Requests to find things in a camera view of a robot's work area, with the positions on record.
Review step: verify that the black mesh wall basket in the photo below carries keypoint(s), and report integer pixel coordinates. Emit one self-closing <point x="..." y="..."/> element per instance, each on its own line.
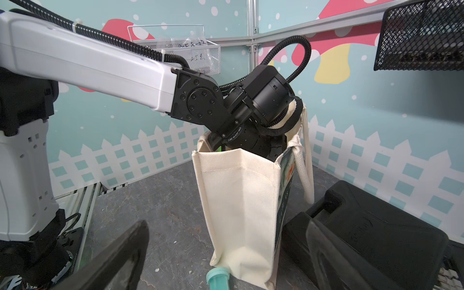
<point x="422" y="35"/>

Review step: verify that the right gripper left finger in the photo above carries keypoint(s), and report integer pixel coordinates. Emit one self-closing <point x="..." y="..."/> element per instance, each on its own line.
<point x="118" y="267"/>

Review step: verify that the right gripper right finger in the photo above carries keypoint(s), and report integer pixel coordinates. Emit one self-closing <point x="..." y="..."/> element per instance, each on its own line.
<point x="337" y="266"/>

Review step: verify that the cream canvas tote bag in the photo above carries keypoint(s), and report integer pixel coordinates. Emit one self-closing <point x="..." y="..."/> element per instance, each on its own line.
<point x="244" y="199"/>

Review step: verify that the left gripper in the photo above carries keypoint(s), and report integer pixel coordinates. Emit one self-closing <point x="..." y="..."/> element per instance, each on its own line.
<point x="264" y="108"/>

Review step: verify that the clear wire wall basket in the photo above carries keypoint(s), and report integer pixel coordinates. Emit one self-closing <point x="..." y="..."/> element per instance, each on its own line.
<point x="187" y="41"/>

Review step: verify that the black flat box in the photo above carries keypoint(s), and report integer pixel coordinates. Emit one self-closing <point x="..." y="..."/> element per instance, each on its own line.
<point x="406" y="249"/>

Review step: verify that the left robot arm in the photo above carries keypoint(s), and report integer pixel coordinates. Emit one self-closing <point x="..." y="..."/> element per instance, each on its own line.
<point x="40" y="49"/>

